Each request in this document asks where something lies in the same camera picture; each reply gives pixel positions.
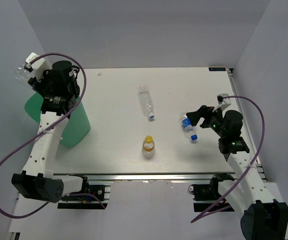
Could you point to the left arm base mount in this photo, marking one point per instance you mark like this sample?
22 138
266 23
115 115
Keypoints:
96 197

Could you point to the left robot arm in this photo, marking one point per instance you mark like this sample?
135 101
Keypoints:
62 119

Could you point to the yellow cap small bottle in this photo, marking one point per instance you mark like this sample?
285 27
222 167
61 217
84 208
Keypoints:
148 147

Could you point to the clear bottle without label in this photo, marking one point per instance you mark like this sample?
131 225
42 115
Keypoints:
146 102

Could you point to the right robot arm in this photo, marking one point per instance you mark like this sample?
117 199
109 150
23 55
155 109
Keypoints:
263 217

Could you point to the green plastic bin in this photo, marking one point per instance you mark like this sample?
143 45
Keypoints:
77 127

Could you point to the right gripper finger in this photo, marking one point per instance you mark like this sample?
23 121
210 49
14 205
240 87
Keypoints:
195 116
205 124

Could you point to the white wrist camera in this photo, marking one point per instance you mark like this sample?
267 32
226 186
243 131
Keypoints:
39 66
223 102

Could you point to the right blue table sticker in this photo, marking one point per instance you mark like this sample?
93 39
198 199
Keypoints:
217 69

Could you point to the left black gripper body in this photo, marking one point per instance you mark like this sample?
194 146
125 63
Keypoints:
44 87

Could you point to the aluminium table frame rail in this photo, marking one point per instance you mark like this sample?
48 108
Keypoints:
112 149

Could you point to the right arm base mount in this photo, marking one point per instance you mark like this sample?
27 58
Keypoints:
205 194

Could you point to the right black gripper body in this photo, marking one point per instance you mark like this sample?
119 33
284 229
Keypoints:
214 120

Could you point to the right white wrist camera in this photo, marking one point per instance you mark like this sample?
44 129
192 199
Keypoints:
223 102

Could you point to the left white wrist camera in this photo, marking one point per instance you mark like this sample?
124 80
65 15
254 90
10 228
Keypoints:
39 66

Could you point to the blue label bottle white cap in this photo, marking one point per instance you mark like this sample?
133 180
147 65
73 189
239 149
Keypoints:
21 75

